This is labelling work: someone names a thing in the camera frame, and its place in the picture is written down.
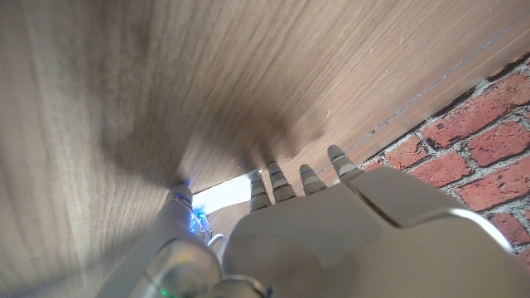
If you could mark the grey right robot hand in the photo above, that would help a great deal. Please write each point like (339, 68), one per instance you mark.
(200, 223)

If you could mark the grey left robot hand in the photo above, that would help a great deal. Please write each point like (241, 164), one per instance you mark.
(352, 244)

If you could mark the white paper shipping label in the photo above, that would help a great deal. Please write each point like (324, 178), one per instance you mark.
(223, 192)

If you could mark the red brick printed backdrop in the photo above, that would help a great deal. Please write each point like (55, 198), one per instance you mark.
(476, 140)

